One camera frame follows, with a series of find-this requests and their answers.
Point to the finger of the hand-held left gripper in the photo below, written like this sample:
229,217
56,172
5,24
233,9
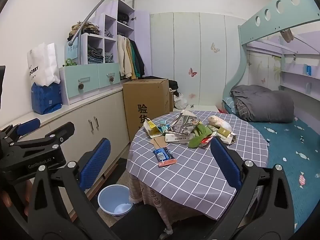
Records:
60,133
28,127

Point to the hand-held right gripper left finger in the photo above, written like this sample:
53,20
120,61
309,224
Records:
95,163

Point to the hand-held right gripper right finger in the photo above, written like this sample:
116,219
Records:
225,163

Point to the gold small box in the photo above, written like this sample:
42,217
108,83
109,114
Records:
223,132

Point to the blue plastic bin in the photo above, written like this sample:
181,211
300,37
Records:
110,197

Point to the white plastic bag orange print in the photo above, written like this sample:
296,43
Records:
217,121

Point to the white labelled carton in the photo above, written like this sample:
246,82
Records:
177,138

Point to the blue snack wrapper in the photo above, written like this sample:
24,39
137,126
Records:
162,155

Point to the person's left hand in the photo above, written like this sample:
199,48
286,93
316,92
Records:
6,200

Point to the white low cabinet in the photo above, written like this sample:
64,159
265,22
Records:
75,135

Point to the red packet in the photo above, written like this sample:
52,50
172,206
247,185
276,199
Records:
206,140

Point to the blue tissue packet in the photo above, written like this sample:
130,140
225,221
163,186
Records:
46,100

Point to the grey checked tablecloth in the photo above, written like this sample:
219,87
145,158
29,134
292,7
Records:
190,170

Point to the green crumpled wrapper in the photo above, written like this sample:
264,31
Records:
200,132

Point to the pine cone ornament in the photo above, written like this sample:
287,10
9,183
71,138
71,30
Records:
80,86
111,79

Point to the red floor object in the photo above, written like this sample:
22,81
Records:
221,110

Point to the crumpled printed paper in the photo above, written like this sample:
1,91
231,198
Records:
183,122

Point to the turquoise drawer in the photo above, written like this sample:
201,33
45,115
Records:
108,72
82,78

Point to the blue checked pillow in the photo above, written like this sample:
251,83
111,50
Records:
229,105

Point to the teal patterned bed sheet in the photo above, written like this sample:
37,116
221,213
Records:
282,142

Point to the white paper bag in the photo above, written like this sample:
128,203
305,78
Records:
42,65

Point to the yellow crumpled wrapper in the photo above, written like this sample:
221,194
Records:
151,128

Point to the brown cardboard piece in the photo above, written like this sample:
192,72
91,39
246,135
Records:
160,143

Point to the beige patterned tablecloth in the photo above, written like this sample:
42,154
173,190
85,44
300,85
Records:
150,205

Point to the turquoise small packet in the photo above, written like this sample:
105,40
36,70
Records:
163,126

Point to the grey duvet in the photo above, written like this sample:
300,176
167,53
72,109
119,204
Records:
265,102

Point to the pale pink butterfly sticker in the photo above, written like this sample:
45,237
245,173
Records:
191,96

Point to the crumpled white plastic bag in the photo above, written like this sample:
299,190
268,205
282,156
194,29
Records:
180,102

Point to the person's black pants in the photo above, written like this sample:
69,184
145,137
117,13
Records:
150,225

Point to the grey metal handrail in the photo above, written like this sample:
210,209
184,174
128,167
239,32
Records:
79,52

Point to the large cardboard box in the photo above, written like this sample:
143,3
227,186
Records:
145,97

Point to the folded dark clothes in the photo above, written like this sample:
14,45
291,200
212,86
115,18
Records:
95,53

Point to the folded jeans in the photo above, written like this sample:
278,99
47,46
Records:
109,57

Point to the black clothes pile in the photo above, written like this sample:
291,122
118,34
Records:
172,85

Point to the yellow hanging garment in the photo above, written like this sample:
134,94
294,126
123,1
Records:
133,72

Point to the beige hanging jacket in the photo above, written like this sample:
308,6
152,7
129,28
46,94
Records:
123,55

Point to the green hanging garment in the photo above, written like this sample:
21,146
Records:
136,62

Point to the pile of olive clothes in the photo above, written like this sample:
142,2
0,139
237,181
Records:
83,30

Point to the black hanging coat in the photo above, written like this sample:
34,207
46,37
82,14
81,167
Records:
141,62

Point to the folded grey clothes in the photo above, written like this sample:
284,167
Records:
109,33

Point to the small blue box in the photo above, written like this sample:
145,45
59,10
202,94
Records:
308,70

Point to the purple shelf unit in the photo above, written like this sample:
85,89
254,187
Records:
98,12

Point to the white wardrobe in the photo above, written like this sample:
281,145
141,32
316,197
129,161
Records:
185,42

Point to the folded black clothes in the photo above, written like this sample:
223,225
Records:
123,17

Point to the brown hanging object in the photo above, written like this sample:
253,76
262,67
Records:
287,36

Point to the purple wall shelf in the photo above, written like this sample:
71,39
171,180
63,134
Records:
300,76

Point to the turquoise bunk bed frame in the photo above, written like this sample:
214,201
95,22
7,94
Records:
262,27

